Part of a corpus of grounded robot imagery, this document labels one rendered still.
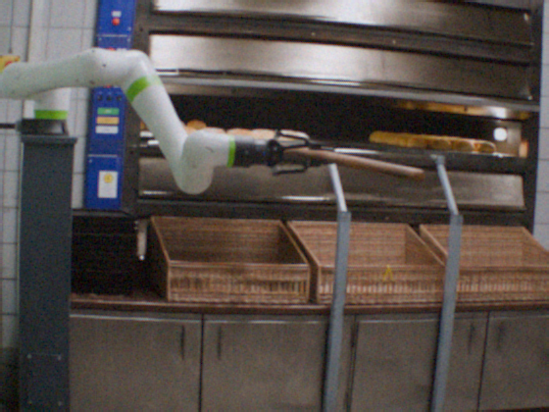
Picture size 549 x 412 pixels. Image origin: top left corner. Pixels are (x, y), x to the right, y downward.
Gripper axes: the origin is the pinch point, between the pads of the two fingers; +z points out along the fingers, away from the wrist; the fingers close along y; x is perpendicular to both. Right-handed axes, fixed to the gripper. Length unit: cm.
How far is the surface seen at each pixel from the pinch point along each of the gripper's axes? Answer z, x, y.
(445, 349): 87, -96, 79
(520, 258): 145, -149, 48
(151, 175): -26, -155, 18
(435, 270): 83, -106, 48
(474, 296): 102, -106, 59
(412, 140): 94, -173, -2
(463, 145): 120, -172, -2
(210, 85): -6, -141, -20
